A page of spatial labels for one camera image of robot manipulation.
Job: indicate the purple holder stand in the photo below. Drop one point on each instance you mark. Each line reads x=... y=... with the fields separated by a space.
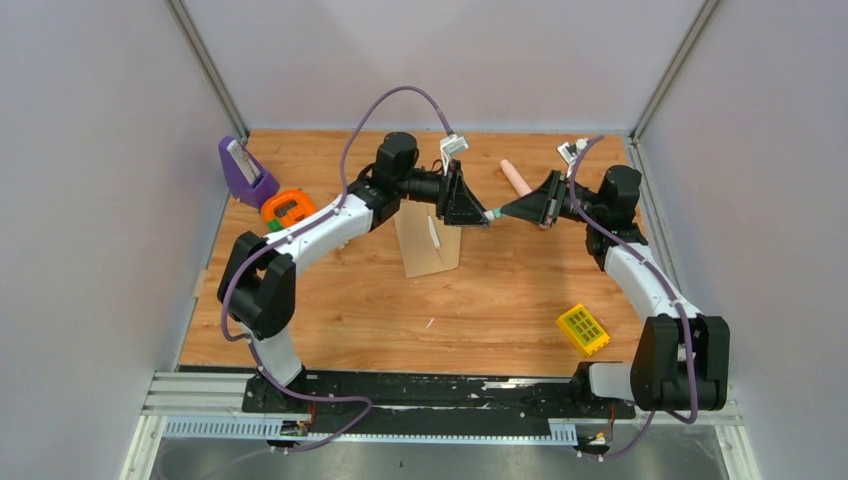
x=247 y=180

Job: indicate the beige letter paper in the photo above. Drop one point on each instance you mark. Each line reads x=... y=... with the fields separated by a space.
x=433 y=233

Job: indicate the green white glue stick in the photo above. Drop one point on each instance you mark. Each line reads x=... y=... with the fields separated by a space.
x=493 y=214

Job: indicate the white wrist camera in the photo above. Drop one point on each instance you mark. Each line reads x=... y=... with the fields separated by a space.
x=450 y=146
x=570 y=151

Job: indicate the brown paper envelope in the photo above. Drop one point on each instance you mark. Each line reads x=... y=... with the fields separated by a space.
x=419 y=257

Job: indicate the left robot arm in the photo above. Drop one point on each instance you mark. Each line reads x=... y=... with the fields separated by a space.
x=258 y=287

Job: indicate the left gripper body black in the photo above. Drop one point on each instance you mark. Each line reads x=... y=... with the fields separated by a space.
x=446 y=184

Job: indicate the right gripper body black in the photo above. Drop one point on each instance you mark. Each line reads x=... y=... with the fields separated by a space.
x=571 y=203

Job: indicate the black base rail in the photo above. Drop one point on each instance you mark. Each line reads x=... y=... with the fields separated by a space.
x=431 y=405

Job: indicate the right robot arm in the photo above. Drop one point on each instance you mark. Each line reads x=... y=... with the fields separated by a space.
x=682 y=359

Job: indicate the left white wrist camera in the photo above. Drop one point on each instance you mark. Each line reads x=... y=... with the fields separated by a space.
x=450 y=146

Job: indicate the pink cylindrical tube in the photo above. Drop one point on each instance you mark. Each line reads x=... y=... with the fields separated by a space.
x=515 y=179

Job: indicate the yellow toy block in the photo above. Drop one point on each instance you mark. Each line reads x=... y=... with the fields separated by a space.
x=584 y=332

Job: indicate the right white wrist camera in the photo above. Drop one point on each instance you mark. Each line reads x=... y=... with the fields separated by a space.
x=570 y=151

